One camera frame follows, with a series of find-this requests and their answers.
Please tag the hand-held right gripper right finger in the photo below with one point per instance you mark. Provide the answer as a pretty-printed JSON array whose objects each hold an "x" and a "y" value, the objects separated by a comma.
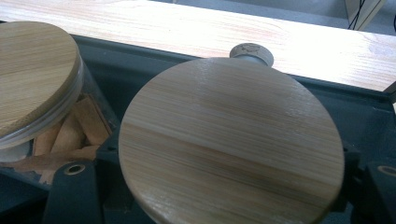
[{"x": 378, "y": 193}]

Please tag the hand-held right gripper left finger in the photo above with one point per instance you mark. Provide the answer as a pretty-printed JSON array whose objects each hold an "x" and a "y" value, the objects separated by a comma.
[{"x": 77, "y": 196}]

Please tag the wooden-lid jar with brown sticks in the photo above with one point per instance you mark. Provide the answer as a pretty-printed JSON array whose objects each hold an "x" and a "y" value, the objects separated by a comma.
[{"x": 34, "y": 81}]

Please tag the black metal shelf rack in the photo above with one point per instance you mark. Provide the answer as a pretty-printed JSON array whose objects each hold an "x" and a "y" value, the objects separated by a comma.
[{"x": 124, "y": 74}]

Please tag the wooden-lid jar with pale grains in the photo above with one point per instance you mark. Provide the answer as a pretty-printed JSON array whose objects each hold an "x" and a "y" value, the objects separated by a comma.
[{"x": 230, "y": 143}]

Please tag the grey round table grommet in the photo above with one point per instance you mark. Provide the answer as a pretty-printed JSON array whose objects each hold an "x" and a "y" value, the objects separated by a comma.
[{"x": 252, "y": 51}]

